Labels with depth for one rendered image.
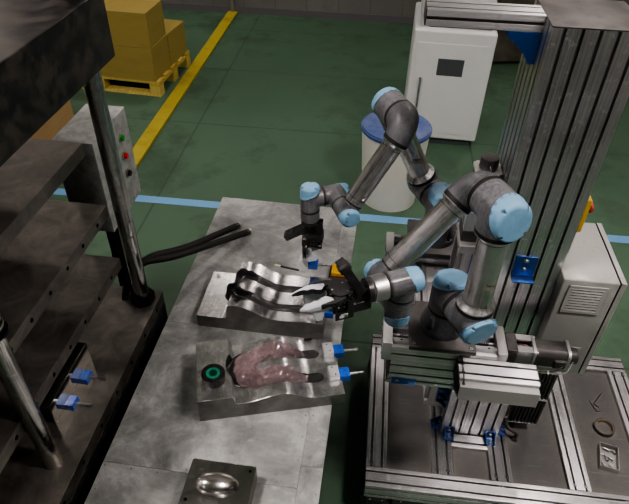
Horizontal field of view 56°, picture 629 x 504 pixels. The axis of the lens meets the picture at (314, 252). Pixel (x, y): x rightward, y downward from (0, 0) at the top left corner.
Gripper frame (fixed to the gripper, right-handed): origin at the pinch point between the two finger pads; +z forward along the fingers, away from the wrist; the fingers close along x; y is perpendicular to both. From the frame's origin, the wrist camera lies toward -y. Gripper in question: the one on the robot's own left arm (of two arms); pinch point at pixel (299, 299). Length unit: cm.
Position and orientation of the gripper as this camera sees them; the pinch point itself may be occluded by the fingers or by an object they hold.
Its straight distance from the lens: 154.2
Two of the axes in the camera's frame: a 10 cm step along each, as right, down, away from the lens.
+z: -9.4, 2.0, -2.6
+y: 0.3, 8.4, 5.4
